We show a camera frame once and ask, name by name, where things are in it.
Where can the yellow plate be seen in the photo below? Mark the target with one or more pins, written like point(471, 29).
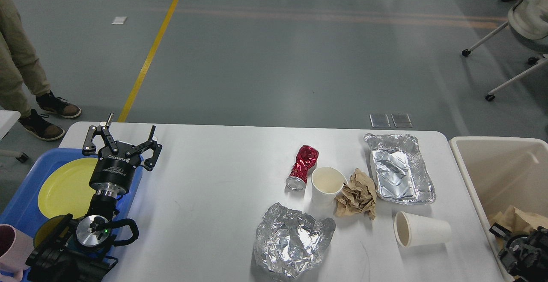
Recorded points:
point(67, 190)

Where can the crumpled aluminium foil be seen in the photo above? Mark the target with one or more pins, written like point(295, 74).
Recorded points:
point(291, 242)

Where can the brown paper bag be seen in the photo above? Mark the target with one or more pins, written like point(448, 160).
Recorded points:
point(516, 220)

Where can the blue plastic tray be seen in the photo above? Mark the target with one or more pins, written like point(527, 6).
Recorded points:
point(22, 211)

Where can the white floor marker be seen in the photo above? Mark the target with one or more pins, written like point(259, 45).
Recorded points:
point(119, 20)

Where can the aluminium foil tray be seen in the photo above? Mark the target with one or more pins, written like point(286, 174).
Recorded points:
point(398, 169)

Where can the floor socket plate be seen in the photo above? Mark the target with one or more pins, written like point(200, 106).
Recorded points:
point(380, 120)
point(401, 120)

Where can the crumpled brown paper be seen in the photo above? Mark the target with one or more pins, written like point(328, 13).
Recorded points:
point(358, 196)

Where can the pink mug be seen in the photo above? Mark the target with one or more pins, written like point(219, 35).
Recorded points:
point(15, 249)

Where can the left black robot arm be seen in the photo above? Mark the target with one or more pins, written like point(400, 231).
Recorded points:
point(75, 249)

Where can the tipped white paper cup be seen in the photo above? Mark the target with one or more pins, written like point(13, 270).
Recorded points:
point(415, 230)

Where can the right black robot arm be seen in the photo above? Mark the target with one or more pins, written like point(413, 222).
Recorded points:
point(525, 256)

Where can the white office chair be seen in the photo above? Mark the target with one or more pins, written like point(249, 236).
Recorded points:
point(528, 22)

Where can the white side table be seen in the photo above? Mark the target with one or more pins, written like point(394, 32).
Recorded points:
point(8, 119)

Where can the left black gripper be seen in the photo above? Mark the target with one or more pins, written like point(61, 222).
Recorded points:
point(115, 170)

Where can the dark teal mug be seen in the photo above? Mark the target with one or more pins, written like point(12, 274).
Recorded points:
point(47, 228)

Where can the crushed red can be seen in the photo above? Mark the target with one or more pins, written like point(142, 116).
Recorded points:
point(306, 159)

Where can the floor socket plate left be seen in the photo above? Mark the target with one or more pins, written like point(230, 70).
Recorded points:
point(380, 120)

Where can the person in khaki trousers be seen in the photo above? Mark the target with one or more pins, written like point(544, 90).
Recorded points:
point(20, 66)

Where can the floor socket plate right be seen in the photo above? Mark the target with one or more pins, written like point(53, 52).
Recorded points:
point(401, 120)

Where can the beige plastic bin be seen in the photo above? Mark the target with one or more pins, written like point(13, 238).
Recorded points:
point(503, 171)

